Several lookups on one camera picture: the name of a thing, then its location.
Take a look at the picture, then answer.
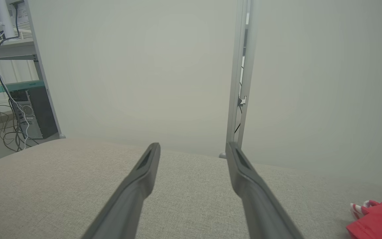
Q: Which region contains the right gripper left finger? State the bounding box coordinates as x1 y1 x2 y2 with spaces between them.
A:
82 143 161 239

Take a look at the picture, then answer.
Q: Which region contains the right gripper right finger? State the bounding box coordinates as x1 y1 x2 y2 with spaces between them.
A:
226 142 304 239

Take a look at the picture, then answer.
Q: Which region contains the red shorts white trim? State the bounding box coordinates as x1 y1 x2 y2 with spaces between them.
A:
346 200 382 239

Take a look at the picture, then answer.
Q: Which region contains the black silver computer tower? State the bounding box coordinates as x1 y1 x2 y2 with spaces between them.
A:
10 87 59 140

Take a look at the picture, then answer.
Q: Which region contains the teal shelf board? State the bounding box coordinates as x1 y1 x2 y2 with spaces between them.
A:
0 81 45 93

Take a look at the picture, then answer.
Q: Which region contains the grey desk top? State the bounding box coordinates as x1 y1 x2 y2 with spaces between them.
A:
0 38 39 61

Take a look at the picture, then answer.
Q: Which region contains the white round pole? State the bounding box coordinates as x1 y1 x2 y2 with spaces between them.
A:
0 0 16 39

